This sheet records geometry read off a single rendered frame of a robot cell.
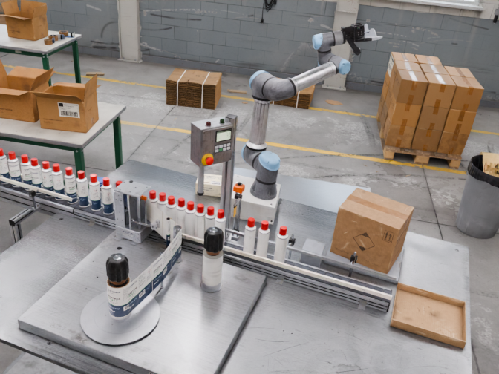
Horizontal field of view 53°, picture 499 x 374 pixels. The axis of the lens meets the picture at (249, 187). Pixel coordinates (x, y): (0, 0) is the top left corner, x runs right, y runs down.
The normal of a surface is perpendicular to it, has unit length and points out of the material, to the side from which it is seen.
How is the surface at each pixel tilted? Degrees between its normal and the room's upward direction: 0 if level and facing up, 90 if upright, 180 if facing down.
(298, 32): 90
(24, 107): 90
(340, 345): 0
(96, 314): 0
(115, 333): 0
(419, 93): 90
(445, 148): 93
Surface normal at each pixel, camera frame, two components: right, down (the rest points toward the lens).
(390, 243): -0.53, 0.39
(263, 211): -0.18, 0.48
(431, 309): 0.08, -0.86
